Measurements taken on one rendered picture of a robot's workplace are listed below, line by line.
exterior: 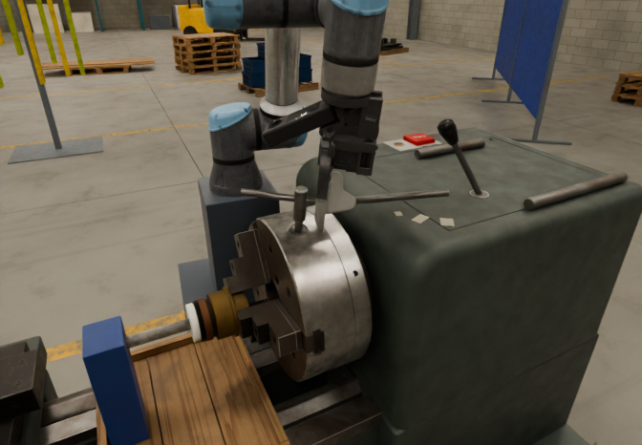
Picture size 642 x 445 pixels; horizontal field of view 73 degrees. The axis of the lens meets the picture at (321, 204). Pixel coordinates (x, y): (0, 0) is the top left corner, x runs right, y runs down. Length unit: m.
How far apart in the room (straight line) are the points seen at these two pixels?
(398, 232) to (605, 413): 1.76
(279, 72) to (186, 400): 0.76
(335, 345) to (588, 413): 1.70
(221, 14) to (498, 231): 0.54
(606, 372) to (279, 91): 2.03
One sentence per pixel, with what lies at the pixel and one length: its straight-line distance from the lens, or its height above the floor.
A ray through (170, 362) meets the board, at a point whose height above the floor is 0.88.
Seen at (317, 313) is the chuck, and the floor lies 1.14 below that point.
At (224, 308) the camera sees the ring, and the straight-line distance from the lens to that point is 0.79.
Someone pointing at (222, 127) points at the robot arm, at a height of 1.29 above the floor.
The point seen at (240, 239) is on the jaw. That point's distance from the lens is 0.82.
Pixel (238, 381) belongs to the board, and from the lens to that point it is 0.98.
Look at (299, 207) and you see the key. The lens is 0.72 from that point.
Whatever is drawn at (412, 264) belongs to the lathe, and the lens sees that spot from 0.69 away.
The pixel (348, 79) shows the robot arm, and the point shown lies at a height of 1.51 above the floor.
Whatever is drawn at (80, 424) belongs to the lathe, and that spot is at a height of 0.87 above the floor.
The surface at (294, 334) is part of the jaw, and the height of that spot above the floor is 1.11.
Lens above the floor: 1.61
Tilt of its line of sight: 26 degrees down
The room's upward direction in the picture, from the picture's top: straight up
